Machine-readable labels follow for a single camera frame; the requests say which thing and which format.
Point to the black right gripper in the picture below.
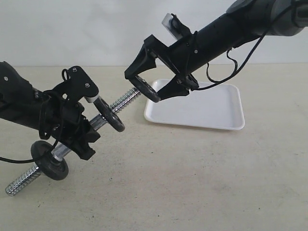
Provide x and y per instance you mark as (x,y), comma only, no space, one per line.
(176,57)

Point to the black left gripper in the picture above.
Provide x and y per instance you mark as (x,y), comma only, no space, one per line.
(64,121)

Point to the black weight plate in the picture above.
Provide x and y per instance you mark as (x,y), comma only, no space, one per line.
(106,112)
(52,168)
(145,89)

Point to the chrome threaded dumbbell bar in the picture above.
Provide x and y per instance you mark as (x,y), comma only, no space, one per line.
(61,150)

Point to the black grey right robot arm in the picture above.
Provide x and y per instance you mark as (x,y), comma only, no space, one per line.
(243,22)

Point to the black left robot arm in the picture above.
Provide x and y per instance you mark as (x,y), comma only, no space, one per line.
(20,102)

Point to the white plastic tray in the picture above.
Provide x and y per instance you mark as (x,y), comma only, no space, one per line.
(219,107)

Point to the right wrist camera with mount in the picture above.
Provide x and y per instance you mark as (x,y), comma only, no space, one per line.
(175,27)

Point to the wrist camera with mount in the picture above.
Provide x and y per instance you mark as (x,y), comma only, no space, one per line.
(175,27)
(76,85)

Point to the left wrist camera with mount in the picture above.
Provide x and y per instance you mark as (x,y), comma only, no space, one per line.
(76,85)

